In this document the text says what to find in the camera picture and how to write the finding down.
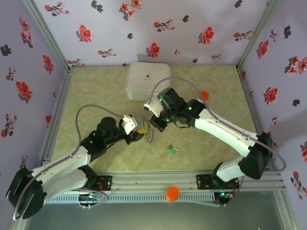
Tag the right aluminium side rail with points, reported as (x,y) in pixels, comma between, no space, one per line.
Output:
(244,83)

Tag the black mount plate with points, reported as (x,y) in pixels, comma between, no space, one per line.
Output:
(204,182)
(105,183)

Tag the left aluminium corner post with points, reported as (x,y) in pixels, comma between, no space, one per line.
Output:
(48,36)

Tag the orange-capped pill bottle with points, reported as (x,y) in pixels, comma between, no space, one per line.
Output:
(205,95)

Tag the aluminium side rail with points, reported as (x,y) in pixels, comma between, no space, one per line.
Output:
(60,100)
(244,83)

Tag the orange round cap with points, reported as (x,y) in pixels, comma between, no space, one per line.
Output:
(172,193)

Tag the white zip case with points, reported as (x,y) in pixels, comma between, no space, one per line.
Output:
(141,81)

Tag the controller board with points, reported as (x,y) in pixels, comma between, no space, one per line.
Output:
(223,196)
(90,198)

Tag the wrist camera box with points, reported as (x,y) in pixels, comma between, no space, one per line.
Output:
(154,107)
(129,123)

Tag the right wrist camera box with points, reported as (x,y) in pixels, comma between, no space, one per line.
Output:
(154,107)

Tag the left black mount plate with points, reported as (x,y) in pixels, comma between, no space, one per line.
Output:
(105,183)

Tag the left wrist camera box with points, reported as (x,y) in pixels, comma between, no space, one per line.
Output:
(129,123)

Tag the right controller board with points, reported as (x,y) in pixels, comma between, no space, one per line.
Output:
(223,196)

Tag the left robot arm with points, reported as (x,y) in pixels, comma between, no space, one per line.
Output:
(62,165)

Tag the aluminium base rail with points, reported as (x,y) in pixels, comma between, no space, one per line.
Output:
(153,179)

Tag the right aluminium corner post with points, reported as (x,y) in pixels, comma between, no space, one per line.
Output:
(257,33)

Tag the left aluminium side rail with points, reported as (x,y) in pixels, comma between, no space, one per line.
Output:
(60,100)

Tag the aluminium corner post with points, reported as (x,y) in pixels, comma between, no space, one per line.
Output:
(257,33)
(48,36)

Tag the right black mount plate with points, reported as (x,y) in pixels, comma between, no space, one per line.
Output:
(204,182)

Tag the left controller board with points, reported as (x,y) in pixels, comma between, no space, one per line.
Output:
(90,198)

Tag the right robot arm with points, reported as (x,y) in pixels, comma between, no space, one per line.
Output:
(223,129)

